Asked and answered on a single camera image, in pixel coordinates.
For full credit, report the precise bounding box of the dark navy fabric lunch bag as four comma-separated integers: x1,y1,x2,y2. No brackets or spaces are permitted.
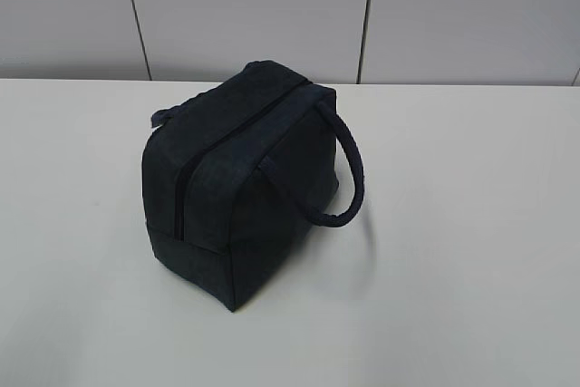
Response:
141,61,364,311

